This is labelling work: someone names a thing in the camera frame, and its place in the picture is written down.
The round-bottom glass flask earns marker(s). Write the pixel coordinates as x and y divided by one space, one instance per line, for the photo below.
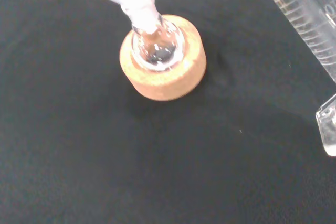
157 51

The black cloth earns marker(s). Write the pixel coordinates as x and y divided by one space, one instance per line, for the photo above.
78 129

